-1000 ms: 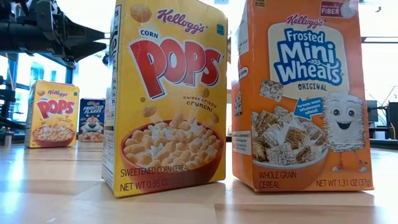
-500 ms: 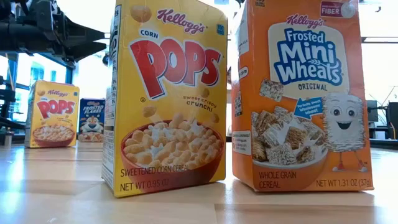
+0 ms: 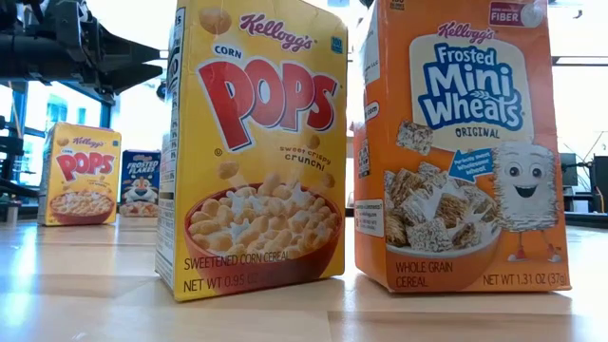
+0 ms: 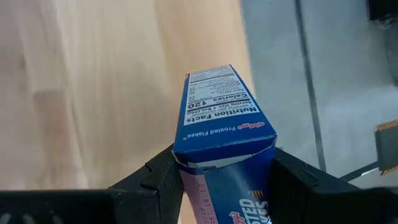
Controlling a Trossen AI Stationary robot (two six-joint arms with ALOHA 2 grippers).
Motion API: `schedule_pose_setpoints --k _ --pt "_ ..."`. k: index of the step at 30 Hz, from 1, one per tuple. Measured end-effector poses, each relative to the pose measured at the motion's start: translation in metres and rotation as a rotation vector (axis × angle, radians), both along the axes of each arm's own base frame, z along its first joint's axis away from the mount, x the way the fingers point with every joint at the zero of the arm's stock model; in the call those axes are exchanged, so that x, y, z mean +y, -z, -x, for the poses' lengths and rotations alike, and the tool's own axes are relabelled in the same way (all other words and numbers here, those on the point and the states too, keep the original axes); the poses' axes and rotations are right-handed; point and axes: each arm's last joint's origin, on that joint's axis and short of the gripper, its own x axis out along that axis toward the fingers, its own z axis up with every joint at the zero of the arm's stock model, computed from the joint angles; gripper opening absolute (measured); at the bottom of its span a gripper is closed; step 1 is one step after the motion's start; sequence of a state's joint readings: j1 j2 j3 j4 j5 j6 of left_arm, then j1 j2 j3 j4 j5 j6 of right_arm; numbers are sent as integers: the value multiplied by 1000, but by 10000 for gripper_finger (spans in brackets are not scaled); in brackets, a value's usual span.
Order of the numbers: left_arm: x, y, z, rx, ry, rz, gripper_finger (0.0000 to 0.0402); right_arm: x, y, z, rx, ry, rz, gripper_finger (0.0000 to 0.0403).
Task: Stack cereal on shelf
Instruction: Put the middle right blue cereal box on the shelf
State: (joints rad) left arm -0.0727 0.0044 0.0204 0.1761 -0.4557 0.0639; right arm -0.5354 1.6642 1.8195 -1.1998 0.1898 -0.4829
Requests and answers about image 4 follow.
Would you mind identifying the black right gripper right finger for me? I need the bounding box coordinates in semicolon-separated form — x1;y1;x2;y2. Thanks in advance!
269;147;398;224

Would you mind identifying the blue Frosted Flakes cereal box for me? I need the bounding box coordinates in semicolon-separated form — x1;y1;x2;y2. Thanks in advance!
172;64;278;224

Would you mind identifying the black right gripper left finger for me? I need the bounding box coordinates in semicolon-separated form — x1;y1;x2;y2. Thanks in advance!
108;142;185;224

